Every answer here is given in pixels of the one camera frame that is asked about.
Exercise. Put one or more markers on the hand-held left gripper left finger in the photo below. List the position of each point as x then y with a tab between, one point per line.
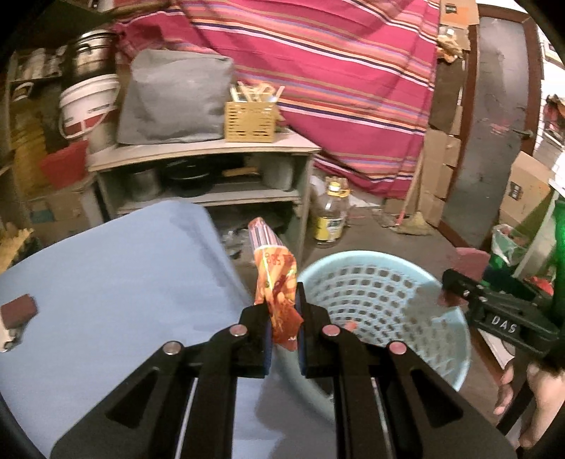
267	344

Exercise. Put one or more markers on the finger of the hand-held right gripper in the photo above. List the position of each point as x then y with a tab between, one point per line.
461	287

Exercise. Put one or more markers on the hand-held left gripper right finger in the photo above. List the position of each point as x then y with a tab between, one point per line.
301	344

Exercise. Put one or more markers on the orange snack wrapper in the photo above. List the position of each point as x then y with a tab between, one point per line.
278	287

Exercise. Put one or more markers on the light blue plastic basket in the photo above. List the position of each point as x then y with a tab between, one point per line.
388	300

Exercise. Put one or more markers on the person's right hand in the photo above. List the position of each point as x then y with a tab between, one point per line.
545	401

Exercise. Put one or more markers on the green plastic bag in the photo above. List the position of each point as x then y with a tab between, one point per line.
505	245

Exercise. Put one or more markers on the straw broom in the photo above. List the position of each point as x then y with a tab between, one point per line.
412	220

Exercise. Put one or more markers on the printed cardboard box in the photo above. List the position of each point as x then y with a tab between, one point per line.
525	189

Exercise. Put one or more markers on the flattened cardboard sheets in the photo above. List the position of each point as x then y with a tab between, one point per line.
441	167

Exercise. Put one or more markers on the clear bottle with yellow cap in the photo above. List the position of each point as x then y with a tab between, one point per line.
330	216

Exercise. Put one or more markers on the grey door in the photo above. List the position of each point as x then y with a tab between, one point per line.
490	132

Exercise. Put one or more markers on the black pan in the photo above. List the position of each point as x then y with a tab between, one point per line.
185	174

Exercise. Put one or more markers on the small metal pot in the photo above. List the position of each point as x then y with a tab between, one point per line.
142	184

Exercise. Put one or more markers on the low wooden cabinet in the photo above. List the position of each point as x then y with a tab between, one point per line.
198	152

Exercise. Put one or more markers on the yellow slotted basket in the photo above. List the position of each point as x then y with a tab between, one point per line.
251	121

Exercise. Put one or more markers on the brown cardboard box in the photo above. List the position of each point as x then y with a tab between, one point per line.
62	207

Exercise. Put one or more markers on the small maroon scouring pad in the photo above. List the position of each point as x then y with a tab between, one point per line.
17	309

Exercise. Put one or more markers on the bundle of wooden sticks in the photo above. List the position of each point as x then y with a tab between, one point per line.
256	92

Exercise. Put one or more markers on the red striped cloth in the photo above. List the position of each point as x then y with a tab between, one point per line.
331	66

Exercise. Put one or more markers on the white crumpled wrapper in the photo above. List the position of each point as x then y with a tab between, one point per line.
9	339

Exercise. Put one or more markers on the grey fabric cover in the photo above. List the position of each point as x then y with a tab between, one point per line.
174	97

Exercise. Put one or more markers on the yellow egg tray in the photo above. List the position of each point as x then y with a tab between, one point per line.
13	247

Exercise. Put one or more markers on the white plastic bucket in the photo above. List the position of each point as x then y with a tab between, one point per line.
88	106

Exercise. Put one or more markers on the steel cooking pot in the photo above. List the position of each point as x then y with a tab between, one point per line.
90	55

